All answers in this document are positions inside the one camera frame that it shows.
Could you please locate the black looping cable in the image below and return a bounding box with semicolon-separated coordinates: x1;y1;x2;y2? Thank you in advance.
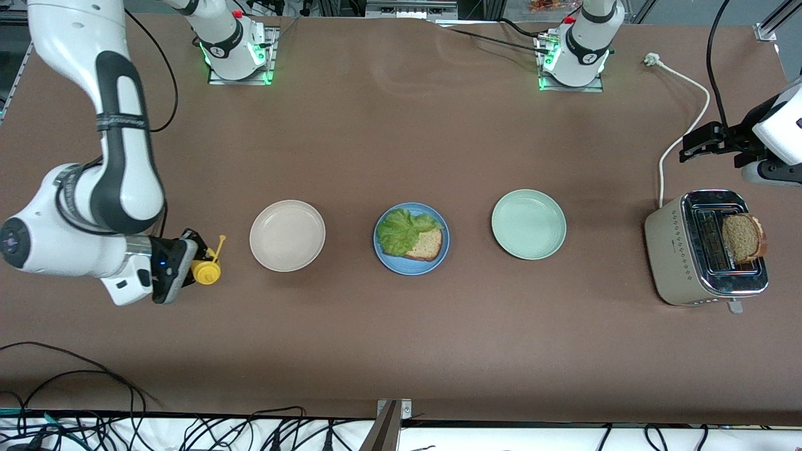
0;341;160;433

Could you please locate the blue round plate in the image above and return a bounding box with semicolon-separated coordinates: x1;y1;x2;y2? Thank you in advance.
373;202;450;276

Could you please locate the silver aluminium frame profile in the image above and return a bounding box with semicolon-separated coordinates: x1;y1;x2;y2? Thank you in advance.
755;0;802;43

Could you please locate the green lettuce leaf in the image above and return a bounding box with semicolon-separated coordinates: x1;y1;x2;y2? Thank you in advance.
376;209;444;257

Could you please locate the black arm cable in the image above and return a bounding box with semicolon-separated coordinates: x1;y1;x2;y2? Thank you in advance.
122;9;179;133
707;0;768;148

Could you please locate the beige chrome toaster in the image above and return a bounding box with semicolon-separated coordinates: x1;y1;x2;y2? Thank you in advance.
644;190;770;314

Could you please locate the white toaster power cable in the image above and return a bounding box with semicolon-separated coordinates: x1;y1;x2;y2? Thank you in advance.
644;53;712;209

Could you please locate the grey electronics box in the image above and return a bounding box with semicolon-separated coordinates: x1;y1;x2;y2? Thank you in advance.
365;0;459;19

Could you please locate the dark aluminium frame profile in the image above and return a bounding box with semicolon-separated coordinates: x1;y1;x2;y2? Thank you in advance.
358;401;402;451

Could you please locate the black base connector cable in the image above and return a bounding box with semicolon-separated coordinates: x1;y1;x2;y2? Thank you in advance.
432;18;555;56

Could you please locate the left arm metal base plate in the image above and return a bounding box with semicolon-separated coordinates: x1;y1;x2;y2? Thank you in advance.
538;34;604;93

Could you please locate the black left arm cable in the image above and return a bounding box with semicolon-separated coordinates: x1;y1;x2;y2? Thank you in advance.
707;0;768;148

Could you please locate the brown bread slice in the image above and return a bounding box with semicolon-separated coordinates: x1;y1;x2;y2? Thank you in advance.
722;213;768;264
401;229;444;262

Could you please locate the pale green round plate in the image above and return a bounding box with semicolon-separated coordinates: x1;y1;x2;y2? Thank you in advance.
491;189;567;261

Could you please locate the yellow mustard squeeze bottle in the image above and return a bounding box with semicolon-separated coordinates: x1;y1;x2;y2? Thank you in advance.
191;235;227;286

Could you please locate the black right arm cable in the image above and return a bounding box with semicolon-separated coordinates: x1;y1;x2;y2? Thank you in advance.
122;9;179;133

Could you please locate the beige round plate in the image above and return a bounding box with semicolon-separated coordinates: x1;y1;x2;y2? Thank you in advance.
249;200;326;272

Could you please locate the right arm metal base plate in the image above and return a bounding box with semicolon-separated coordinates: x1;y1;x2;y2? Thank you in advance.
208;26;276;86

